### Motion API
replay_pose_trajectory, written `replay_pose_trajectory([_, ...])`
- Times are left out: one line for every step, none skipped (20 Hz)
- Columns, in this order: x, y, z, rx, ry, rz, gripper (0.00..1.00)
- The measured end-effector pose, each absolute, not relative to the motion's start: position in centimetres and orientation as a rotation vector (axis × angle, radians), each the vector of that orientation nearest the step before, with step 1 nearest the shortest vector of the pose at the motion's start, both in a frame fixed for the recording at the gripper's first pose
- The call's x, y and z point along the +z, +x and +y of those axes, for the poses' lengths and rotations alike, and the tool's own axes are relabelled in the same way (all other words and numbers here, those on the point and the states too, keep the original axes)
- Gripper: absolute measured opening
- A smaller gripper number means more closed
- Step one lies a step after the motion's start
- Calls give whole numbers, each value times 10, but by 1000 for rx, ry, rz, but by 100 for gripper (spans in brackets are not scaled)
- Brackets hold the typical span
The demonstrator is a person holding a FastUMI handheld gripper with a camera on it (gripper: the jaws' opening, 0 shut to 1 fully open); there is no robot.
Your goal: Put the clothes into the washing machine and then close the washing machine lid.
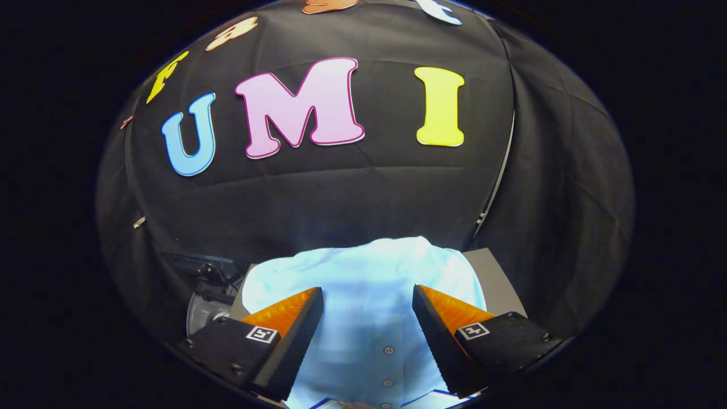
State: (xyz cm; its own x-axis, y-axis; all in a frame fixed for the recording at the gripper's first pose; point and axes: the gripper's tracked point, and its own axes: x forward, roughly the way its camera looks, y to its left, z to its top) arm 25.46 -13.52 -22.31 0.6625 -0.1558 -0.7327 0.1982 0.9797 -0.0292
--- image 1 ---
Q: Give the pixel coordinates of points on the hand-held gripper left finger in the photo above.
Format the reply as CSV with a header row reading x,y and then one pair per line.
x,y
298,343

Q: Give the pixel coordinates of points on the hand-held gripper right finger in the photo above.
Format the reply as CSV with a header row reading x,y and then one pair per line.
x,y
434,341

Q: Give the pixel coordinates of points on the light blue button shirt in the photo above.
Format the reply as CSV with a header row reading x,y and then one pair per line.
x,y
369,284

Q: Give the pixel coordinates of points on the dark glass washing machine lid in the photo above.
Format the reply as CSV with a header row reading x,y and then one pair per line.
x,y
196,267

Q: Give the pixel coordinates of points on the grey cabinet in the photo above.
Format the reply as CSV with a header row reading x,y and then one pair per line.
x,y
497,284

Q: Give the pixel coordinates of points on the white clip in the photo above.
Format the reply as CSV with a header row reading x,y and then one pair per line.
x,y
139,221

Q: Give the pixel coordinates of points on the red clip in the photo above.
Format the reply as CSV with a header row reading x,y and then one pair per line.
x,y
126,122

